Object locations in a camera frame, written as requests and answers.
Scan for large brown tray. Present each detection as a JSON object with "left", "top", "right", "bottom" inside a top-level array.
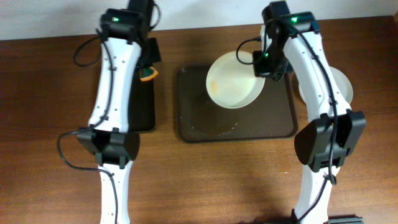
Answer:
[{"left": 175, "top": 65, "right": 299, "bottom": 143}]

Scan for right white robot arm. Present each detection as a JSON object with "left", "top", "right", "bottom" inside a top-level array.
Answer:
[{"left": 252, "top": 1, "right": 366, "bottom": 223}]

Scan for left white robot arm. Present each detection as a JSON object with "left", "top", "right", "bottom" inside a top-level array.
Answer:
[{"left": 76, "top": 1, "right": 161, "bottom": 223}]

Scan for white plate with stain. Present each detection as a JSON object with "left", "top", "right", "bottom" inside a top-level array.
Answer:
[{"left": 298, "top": 66, "right": 354, "bottom": 105}]

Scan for green and orange sponge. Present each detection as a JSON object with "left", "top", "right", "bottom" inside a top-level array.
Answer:
[{"left": 139, "top": 67, "right": 159, "bottom": 82}]

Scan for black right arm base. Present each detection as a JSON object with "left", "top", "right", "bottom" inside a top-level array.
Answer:
[{"left": 289, "top": 211, "right": 364, "bottom": 224}]

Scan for small black tray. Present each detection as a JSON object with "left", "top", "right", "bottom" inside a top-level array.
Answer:
[{"left": 128, "top": 63, "right": 155, "bottom": 133}]

